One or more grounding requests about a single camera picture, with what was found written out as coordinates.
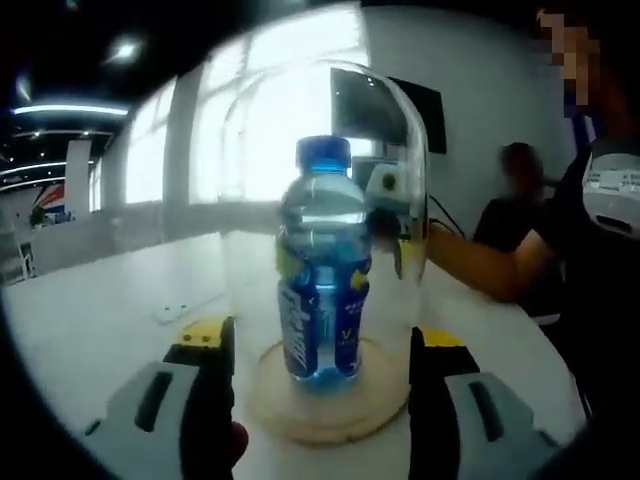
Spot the red blue striped sign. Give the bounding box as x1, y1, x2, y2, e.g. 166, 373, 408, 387
31, 181, 70, 220

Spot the blue lanyard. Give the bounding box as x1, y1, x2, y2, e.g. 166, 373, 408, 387
568, 106, 597, 147

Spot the blue drink bottle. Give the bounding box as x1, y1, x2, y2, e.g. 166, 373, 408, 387
275, 134, 374, 384

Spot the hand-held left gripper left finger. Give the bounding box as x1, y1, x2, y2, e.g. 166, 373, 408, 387
83, 315, 236, 480

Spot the straight ceiling light strip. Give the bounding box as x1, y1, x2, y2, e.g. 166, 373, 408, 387
11, 101, 130, 117

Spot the clear glass dome cover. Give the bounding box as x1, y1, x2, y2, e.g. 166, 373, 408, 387
221, 56, 432, 426

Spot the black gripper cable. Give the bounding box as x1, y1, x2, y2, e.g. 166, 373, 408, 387
428, 193, 472, 237

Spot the round wooden base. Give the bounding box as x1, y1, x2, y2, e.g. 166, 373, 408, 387
245, 339, 414, 447

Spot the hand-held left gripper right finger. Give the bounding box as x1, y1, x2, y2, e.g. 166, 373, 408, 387
407, 325, 560, 480

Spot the person's right hand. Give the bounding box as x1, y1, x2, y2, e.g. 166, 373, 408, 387
368, 209, 401, 251

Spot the person's left hand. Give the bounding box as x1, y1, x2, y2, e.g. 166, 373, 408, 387
230, 421, 250, 467

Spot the white worn device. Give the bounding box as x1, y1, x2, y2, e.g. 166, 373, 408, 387
583, 138, 640, 235

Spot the black wall monitor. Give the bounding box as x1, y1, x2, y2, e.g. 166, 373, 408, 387
330, 66, 447, 155

